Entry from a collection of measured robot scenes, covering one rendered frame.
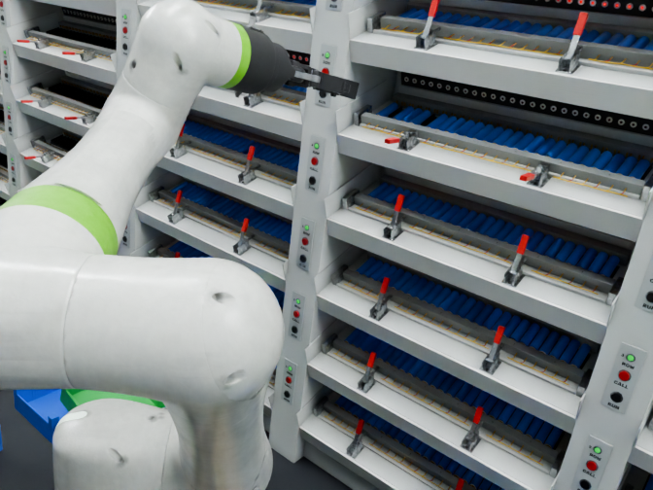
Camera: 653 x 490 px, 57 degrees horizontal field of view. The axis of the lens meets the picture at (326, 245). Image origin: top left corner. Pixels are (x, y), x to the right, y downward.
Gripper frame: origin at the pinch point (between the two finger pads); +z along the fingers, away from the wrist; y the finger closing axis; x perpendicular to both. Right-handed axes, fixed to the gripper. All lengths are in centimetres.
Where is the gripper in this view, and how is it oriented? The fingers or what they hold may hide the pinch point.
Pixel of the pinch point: (336, 86)
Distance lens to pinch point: 110.6
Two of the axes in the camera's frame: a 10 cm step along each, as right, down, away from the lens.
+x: -2.3, 9.4, 2.3
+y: -7.6, -3.3, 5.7
